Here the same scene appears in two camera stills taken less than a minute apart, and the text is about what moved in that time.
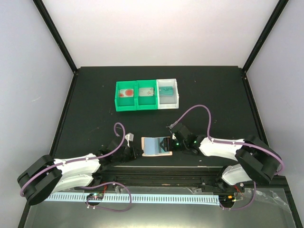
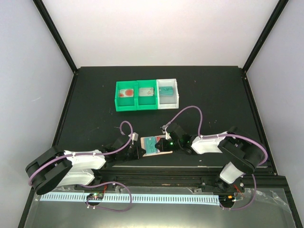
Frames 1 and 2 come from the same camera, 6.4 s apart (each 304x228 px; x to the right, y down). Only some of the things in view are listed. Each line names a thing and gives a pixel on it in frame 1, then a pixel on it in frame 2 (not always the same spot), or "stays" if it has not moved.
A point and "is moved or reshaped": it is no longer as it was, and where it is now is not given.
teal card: [161, 151] is moved or reshaped
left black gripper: [134, 156] stays
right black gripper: [167, 143] stays
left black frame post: [43, 12] stays
